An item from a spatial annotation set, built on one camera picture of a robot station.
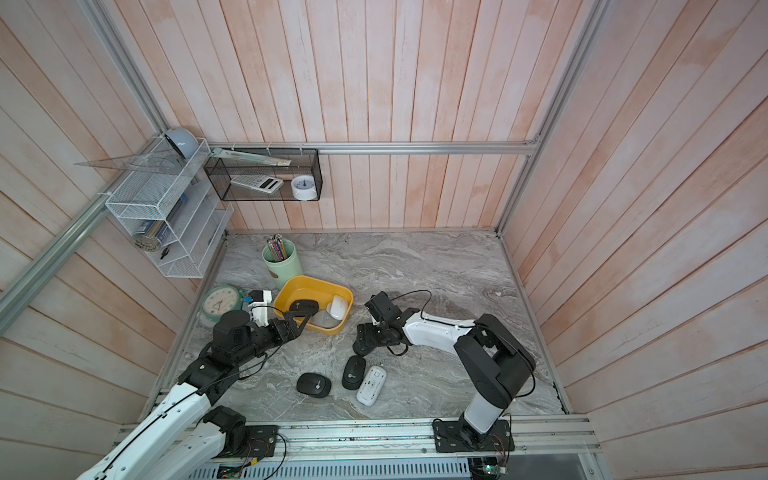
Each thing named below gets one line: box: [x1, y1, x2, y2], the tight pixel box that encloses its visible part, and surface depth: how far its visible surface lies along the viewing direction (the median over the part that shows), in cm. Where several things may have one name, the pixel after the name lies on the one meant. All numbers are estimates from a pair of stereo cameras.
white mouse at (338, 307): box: [326, 295, 348, 321], surface depth 94 cm
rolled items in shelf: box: [134, 220, 164, 252], surface depth 78 cm
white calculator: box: [231, 175, 284, 194], surface depth 100 cm
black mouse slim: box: [342, 355, 366, 391], surface depth 85 cm
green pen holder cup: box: [262, 239, 303, 289], surface depth 98 cm
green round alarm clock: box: [201, 285, 244, 322], surface depth 98 cm
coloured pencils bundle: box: [266, 233, 287, 262], surface depth 97 cm
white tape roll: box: [291, 175, 317, 201], surface depth 97 cm
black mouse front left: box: [296, 373, 332, 399], surface depth 83 cm
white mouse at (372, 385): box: [356, 365, 387, 407], surface depth 82 cm
